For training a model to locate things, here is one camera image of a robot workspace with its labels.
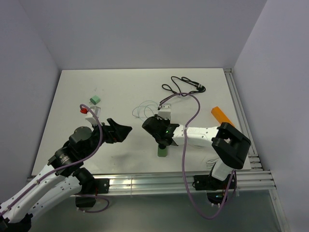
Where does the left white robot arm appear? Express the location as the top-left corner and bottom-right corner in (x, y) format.
(0, 118), (132, 232)

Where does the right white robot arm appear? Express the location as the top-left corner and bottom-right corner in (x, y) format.
(142, 116), (251, 189)

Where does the purple cable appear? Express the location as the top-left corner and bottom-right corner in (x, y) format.
(0, 103), (104, 219)
(158, 92), (236, 220)

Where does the green power strip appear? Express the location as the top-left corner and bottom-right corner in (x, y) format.
(157, 144), (168, 158)

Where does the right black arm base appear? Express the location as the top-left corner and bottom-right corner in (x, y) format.
(192, 174), (231, 206)

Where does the light blue thin cable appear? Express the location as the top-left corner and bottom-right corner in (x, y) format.
(132, 100), (160, 120)

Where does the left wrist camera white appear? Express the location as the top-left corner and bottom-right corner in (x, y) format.
(84, 105), (102, 125)

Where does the aluminium rail frame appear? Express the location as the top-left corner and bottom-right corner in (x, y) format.
(14, 68), (290, 232)

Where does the orange rectangular block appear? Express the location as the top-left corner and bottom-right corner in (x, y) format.
(211, 106), (235, 127)

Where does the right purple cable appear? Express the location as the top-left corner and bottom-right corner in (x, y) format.
(158, 92), (236, 220)

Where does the black power cord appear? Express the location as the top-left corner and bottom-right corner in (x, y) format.
(158, 76), (207, 107)

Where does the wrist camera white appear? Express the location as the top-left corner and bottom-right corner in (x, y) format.
(158, 103), (171, 120)
(84, 105), (102, 125)

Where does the green plug adapter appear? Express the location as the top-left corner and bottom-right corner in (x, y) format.
(89, 95), (101, 105)

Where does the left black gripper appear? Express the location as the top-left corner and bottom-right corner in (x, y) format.
(82, 117), (132, 158)

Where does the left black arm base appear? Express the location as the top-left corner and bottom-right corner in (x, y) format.
(75, 178), (110, 214)

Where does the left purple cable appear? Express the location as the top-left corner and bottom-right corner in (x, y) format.
(0, 103), (104, 219)

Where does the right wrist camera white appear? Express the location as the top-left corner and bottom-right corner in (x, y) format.
(158, 103), (171, 120)

